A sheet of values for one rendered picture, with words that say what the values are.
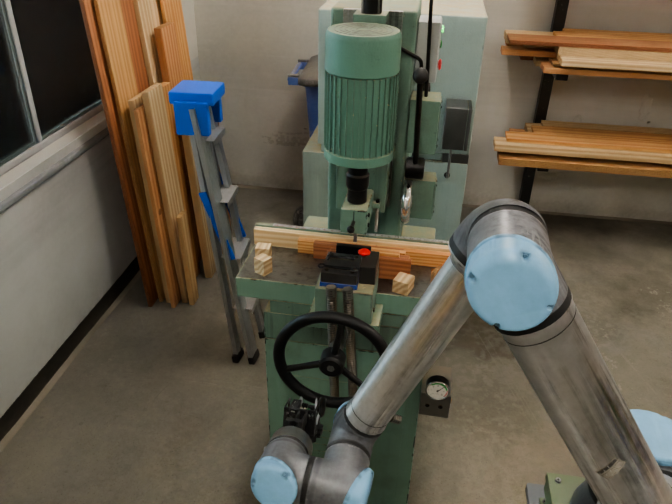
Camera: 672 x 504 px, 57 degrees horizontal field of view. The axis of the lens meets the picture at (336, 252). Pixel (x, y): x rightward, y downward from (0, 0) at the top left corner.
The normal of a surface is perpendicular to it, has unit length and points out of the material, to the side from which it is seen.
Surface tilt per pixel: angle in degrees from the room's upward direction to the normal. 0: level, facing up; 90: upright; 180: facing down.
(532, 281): 85
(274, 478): 70
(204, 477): 0
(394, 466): 90
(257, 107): 90
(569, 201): 90
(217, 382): 0
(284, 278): 0
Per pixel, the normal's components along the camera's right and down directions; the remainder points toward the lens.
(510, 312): -0.27, 0.39
